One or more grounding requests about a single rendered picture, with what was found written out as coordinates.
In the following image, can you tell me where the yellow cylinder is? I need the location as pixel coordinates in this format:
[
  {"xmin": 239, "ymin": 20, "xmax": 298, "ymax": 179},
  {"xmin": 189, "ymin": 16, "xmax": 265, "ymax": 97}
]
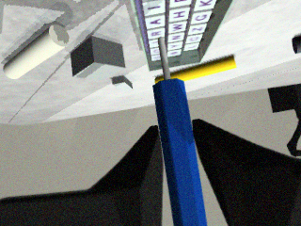
[{"xmin": 154, "ymin": 56, "xmax": 237, "ymax": 84}]

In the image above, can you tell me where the blue stylus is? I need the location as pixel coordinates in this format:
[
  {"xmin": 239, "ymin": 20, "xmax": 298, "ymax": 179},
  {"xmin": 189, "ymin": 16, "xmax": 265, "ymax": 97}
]
[{"xmin": 152, "ymin": 36, "xmax": 207, "ymax": 226}]

